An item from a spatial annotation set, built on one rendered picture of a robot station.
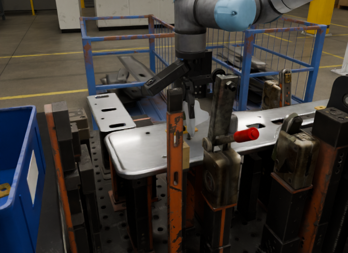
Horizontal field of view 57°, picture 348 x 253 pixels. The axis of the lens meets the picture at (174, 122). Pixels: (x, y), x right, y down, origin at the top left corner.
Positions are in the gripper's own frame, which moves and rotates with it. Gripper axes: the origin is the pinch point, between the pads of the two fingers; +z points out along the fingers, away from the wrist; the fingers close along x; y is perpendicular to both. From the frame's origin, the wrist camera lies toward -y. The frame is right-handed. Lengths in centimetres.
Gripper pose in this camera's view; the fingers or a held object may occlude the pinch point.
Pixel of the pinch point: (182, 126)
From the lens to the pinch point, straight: 84.7
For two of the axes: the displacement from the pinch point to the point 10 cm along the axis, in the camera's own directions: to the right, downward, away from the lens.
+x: -3.8, -3.8, 8.4
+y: 9.3, -1.7, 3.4
